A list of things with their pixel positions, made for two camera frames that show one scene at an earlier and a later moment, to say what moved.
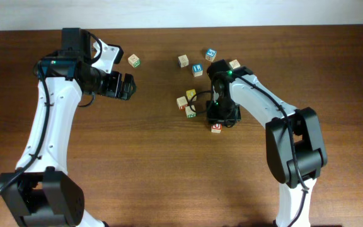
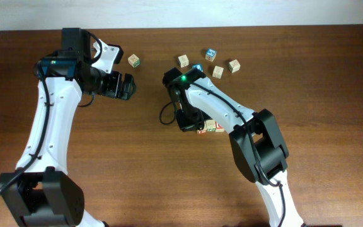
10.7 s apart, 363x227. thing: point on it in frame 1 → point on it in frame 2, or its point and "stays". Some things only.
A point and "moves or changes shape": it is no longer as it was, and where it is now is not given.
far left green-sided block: x=133 y=60 stays
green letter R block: x=190 y=113 moves or changes shape
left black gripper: x=112 y=90 stays
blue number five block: x=210 y=55 stays
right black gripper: x=223 y=116 → x=187 y=121
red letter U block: x=217 y=128 stays
